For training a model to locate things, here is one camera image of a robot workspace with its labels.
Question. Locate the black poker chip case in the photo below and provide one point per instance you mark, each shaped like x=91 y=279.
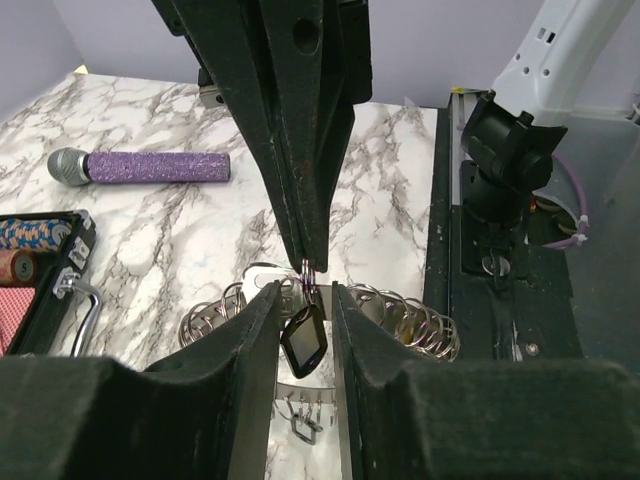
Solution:
x=49 y=251

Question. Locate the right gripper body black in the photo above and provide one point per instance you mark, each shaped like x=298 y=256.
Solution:
x=355 y=31

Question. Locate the pink playing card deck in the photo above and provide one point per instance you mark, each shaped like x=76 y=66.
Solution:
x=14 y=304

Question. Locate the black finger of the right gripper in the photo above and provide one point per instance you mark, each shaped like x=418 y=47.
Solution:
x=313 y=118
x=229 y=41

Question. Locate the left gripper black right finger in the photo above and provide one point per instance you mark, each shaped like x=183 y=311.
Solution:
x=403 y=416

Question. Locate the key with black tag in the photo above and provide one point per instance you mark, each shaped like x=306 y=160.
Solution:
x=303 y=336

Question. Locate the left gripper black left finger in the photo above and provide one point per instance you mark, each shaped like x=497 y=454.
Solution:
x=200 y=413

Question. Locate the silver disc keyring holder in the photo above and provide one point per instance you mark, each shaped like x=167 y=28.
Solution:
x=408 y=320

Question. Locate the purple glitter toy microphone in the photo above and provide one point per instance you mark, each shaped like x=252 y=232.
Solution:
x=74 y=167

